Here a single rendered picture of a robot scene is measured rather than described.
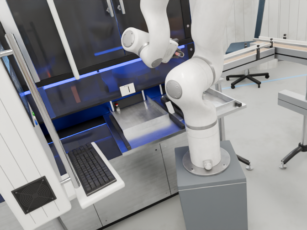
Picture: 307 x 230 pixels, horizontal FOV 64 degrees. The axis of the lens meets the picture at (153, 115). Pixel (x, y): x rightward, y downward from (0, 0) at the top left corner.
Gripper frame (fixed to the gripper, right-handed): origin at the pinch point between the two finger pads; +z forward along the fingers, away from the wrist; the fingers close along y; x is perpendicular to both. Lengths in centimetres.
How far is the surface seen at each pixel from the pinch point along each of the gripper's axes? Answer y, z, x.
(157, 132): -36.2, 0.9, -16.0
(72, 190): -68, -34, -16
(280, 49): 28, 111, -7
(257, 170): -57, 118, -57
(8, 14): -26, -47, 56
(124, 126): -48.6, 0.0, 1.6
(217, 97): -13.1, 40.2, -15.4
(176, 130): -29.7, 5.1, -21.9
